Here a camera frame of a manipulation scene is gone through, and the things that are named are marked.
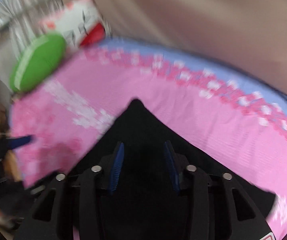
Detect pink floral bed sheet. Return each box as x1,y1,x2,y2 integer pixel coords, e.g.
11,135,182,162
11,38,287,239

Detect silver wardrobe cover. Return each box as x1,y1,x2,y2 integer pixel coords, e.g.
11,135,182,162
0,0,63,94

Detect black pants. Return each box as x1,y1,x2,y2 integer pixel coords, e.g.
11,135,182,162
69,100,276,239

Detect green plush cushion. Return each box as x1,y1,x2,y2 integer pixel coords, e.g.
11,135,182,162
9,33,66,93

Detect beige curtain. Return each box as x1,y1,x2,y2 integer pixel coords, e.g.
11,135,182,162
60,0,287,100

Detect white cartoon face pillow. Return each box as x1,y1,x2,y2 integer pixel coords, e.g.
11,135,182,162
39,0,106,52

